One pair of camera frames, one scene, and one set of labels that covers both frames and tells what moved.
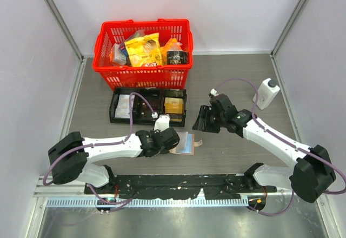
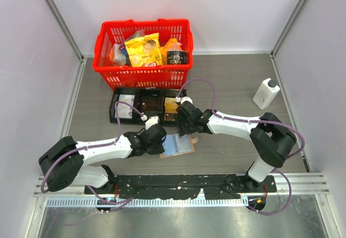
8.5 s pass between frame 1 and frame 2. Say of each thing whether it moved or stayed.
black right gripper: moved
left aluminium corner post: stayed
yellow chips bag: stayed
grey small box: stayed
